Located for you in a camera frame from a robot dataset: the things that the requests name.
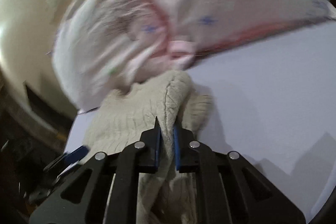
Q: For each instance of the beige knitted garment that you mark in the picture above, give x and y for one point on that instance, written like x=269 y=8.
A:
x=136 y=113

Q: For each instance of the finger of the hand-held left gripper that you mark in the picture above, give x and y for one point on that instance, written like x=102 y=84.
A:
x=76 y=154

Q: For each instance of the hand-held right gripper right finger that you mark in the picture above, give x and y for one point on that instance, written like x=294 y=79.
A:
x=176 y=150

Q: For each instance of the white printed blanket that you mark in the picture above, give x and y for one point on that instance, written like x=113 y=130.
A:
x=183 y=8

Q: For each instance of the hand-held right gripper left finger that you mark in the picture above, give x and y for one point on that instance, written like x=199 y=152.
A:
x=157 y=146

